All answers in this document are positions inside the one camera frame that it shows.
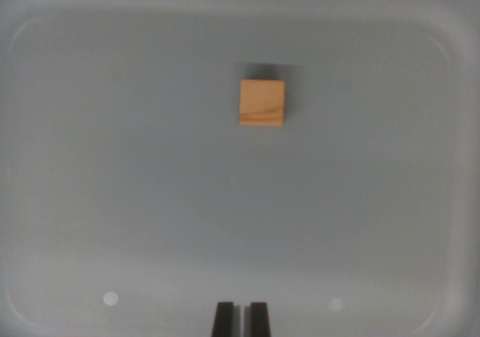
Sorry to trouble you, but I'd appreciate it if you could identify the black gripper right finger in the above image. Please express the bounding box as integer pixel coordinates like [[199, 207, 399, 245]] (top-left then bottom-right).
[[243, 301, 272, 337]]

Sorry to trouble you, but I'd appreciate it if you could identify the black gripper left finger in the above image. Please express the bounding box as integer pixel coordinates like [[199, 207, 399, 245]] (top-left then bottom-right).
[[211, 301, 242, 337]]

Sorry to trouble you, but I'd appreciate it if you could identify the wooden cube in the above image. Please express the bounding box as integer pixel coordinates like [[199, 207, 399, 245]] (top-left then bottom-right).
[[238, 79, 287, 127]]

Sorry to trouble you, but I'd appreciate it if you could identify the grey plastic tray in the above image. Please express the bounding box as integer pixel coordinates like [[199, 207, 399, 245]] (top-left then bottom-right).
[[0, 0, 480, 337]]

